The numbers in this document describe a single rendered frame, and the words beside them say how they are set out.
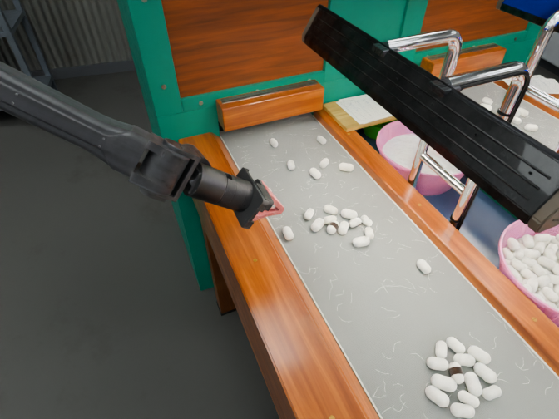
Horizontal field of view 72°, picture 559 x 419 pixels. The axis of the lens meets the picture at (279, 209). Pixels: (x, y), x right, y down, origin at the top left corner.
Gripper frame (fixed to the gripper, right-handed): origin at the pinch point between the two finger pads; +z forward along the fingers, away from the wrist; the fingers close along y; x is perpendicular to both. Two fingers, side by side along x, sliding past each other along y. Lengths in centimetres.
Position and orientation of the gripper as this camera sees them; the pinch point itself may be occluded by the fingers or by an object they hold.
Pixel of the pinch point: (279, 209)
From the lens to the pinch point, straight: 73.5
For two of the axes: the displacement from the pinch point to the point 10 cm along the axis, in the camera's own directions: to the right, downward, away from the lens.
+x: -5.9, 7.3, 3.5
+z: 7.1, 2.5, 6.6
